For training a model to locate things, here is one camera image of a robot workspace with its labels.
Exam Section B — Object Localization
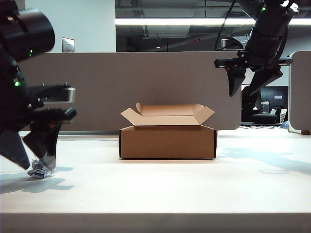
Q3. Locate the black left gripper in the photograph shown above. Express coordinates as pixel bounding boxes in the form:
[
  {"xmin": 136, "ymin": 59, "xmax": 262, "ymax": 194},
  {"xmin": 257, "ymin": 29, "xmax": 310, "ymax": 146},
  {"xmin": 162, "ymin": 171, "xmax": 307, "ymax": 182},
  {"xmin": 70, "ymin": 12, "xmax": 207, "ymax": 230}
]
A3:
[{"xmin": 0, "ymin": 106, "xmax": 77, "ymax": 172}]

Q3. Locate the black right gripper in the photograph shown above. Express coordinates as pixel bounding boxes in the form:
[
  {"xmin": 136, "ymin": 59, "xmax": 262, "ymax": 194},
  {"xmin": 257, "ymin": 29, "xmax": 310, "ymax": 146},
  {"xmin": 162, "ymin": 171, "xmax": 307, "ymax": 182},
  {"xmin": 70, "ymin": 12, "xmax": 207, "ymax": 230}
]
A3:
[{"xmin": 214, "ymin": 50, "xmax": 294, "ymax": 98}]

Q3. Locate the blue-printed paper ball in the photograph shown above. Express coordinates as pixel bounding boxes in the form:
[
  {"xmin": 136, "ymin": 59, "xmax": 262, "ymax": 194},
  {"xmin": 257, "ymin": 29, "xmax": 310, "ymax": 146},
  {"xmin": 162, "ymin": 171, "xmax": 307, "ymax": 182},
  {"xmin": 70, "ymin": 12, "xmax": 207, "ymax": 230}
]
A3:
[{"xmin": 27, "ymin": 159, "xmax": 55, "ymax": 179}]

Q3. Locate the open brown cardboard box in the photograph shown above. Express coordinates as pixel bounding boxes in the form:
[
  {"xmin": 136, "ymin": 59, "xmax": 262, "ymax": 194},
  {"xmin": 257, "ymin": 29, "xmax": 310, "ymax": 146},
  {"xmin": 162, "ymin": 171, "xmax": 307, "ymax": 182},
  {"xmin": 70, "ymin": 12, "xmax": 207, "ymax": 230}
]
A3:
[{"xmin": 119, "ymin": 102, "xmax": 218, "ymax": 160}]

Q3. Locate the dark silhouetted person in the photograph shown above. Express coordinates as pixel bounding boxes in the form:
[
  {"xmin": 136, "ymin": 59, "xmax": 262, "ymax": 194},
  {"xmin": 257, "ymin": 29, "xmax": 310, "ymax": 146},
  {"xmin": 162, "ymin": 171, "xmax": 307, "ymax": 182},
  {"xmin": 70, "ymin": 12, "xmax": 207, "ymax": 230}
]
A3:
[{"xmin": 241, "ymin": 86, "xmax": 262, "ymax": 122}]

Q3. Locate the large black display screen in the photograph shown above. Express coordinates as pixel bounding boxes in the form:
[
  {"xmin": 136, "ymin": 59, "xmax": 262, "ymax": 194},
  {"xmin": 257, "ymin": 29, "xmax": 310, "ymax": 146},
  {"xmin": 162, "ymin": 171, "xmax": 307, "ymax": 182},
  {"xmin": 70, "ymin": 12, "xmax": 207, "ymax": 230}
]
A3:
[{"xmin": 259, "ymin": 86, "xmax": 289, "ymax": 109}]

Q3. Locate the black round ottoman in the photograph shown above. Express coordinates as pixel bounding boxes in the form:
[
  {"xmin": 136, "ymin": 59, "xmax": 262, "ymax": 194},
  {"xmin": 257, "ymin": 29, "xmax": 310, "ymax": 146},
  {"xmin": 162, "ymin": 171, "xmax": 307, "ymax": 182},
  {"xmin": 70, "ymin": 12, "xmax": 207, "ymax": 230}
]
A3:
[{"xmin": 252, "ymin": 114, "xmax": 278, "ymax": 125}]

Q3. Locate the narrow grey desk partition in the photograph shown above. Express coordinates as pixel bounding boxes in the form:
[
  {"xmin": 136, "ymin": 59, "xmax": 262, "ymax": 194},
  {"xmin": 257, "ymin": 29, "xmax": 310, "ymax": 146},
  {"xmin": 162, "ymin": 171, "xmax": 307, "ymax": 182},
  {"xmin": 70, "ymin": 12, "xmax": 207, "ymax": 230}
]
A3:
[{"xmin": 290, "ymin": 50, "xmax": 311, "ymax": 133}]

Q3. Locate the long white ceiling light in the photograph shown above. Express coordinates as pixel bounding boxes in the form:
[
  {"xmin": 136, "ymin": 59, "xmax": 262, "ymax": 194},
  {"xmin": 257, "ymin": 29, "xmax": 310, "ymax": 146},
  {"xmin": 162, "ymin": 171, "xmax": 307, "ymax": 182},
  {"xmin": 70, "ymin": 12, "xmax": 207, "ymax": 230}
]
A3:
[{"xmin": 115, "ymin": 18, "xmax": 311, "ymax": 26}]

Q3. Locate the wide grey desk partition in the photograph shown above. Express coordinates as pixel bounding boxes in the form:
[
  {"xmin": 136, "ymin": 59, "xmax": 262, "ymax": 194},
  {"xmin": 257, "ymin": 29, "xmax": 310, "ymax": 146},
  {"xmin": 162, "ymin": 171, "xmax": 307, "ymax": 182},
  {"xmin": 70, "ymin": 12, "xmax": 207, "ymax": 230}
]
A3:
[{"xmin": 14, "ymin": 51, "xmax": 243, "ymax": 132}]

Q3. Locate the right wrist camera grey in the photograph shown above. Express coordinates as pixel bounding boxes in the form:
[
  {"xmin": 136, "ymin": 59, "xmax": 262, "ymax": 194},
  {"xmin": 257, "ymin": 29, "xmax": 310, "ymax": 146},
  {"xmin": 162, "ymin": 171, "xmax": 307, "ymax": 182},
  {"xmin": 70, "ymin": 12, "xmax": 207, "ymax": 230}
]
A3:
[{"xmin": 220, "ymin": 35, "xmax": 252, "ymax": 51}]

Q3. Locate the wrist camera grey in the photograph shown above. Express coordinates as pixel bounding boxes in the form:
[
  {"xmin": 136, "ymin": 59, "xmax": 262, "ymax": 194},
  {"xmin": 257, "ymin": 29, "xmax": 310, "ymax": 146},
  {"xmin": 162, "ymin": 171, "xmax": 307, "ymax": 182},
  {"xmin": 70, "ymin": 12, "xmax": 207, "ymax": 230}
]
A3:
[
  {"xmin": 30, "ymin": 83, "xmax": 76, "ymax": 105},
  {"xmin": 220, "ymin": 35, "xmax": 252, "ymax": 51}
]

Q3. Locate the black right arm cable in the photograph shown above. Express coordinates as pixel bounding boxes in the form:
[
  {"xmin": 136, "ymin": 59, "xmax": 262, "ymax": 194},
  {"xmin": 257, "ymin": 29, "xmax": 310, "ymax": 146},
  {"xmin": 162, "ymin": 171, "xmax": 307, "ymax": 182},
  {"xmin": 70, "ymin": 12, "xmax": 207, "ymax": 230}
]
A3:
[{"xmin": 216, "ymin": 0, "xmax": 238, "ymax": 50}]

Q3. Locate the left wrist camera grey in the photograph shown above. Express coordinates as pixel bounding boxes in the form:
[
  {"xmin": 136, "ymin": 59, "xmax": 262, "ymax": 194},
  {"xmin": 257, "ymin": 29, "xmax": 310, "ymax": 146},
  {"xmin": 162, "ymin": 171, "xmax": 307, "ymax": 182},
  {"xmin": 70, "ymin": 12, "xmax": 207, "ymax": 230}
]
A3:
[{"xmin": 30, "ymin": 83, "xmax": 76, "ymax": 105}]

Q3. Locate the metal wall switch plate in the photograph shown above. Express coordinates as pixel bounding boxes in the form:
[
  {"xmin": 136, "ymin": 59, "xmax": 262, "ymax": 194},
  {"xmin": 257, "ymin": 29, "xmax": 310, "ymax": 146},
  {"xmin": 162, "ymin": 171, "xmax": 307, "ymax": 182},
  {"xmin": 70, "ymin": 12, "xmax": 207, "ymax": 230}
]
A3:
[{"xmin": 61, "ymin": 37, "xmax": 75, "ymax": 53}]

